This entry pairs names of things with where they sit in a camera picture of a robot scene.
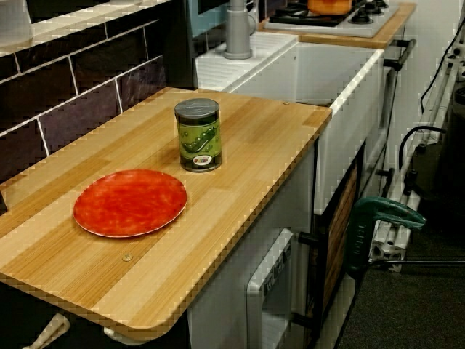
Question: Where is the green pea can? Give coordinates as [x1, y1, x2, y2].
[174, 97, 223, 173]

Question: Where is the orange red round plate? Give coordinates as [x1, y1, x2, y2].
[73, 169, 188, 238]

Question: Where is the grey toy dishwasher door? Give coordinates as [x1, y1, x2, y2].
[245, 228, 294, 349]

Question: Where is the white toy sink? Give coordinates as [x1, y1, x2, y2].
[195, 31, 385, 216]

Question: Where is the wooden slat crate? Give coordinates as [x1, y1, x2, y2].
[321, 165, 359, 310]

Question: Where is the dark upright kitchen panel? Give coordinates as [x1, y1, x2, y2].
[165, 0, 200, 91]

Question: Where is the white toy kitchen cabinet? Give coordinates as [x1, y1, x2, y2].
[187, 143, 317, 349]

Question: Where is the green bar clamp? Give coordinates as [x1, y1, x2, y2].
[344, 196, 427, 277]

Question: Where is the grey toy faucet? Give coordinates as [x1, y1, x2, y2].
[222, 0, 257, 60]

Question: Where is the blue plastic bin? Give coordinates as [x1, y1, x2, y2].
[190, 0, 230, 39]

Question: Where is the orange toy pot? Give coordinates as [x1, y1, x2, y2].
[307, 0, 353, 16]

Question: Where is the dark tiled backsplash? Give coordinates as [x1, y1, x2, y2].
[0, 7, 175, 182]

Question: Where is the grey toy stove top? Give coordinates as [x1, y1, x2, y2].
[264, 0, 400, 38]

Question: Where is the cream plastic hook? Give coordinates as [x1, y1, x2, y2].
[22, 313, 70, 349]
[102, 326, 146, 346]

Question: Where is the black bin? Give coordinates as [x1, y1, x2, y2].
[434, 87, 465, 237]

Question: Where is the white plastic jar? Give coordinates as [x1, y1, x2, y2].
[0, 0, 33, 41]

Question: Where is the black metal crate frame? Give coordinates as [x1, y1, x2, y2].
[292, 140, 367, 349]

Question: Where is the aluminium extrusion frame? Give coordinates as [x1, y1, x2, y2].
[368, 43, 465, 273]

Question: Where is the thick black cable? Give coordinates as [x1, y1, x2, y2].
[398, 125, 447, 172]

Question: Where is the thin black cable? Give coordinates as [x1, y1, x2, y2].
[420, 20, 465, 113]

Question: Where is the black oven handle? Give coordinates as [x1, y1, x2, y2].
[383, 38, 417, 72]

